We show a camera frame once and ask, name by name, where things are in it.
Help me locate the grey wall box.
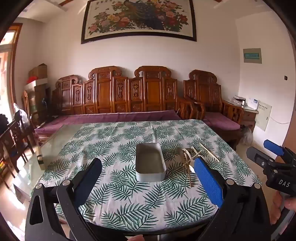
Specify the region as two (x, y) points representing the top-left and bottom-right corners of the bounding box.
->
(243, 48), (262, 64)

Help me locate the purple sofa cushion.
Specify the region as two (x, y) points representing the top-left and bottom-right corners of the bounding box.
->
(35, 110), (182, 133)

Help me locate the purple armchair cushion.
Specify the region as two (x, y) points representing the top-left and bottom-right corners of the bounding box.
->
(203, 112), (241, 130)

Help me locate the dark wooden dining chair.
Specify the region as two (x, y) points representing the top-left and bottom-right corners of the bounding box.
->
(0, 111), (35, 176)

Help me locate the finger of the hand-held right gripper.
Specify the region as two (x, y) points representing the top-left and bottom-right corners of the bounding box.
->
(264, 140), (296, 163)
(246, 147), (278, 169)

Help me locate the wooden door frame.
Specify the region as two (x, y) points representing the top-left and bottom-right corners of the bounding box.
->
(6, 23), (23, 112)

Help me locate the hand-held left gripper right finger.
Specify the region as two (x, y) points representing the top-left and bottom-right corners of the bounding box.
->
(194, 156), (274, 241)

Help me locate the wooden side table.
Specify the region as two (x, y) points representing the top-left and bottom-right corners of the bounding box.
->
(225, 100), (259, 132)

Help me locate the carved wooden armchair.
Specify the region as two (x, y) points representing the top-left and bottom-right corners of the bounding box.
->
(178, 70), (244, 149)

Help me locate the dark cabinet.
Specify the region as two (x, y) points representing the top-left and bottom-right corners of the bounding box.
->
(33, 85), (52, 123)

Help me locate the white plastic bag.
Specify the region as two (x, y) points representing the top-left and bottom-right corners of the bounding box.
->
(13, 103), (30, 127)

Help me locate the carved wooden sofa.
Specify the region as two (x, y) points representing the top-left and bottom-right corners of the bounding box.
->
(35, 66), (192, 139)

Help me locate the leaf print tablecloth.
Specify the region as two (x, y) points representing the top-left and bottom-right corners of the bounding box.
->
(30, 119), (263, 234)

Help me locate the clear plastic bag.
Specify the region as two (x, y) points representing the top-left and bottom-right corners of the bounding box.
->
(240, 126), (253, 145)

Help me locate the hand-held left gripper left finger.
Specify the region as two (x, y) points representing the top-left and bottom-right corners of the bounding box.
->
(25, 158), (126, 241)

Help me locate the person's right hand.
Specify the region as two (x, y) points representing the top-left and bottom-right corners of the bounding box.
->
(269, 192), (296, 225)

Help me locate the metal rectangular tin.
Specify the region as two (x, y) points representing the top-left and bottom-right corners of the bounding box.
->
(135, 143), (167, 182)

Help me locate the framed peacock flower painting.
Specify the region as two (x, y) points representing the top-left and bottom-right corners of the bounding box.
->
(81, 0), (197, 44)

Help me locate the white wall panel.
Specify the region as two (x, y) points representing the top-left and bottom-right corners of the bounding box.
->
(254, 101), (272, 132)

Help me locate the brown cardboard box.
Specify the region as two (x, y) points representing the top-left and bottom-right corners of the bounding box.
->
(28, 64), (48, 80)

